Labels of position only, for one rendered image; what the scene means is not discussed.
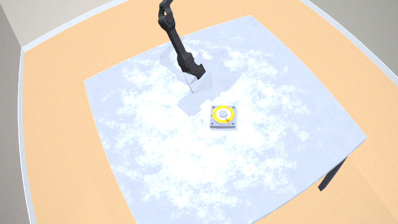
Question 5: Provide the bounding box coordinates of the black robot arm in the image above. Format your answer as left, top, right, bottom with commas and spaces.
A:
158, 0, 206, 80

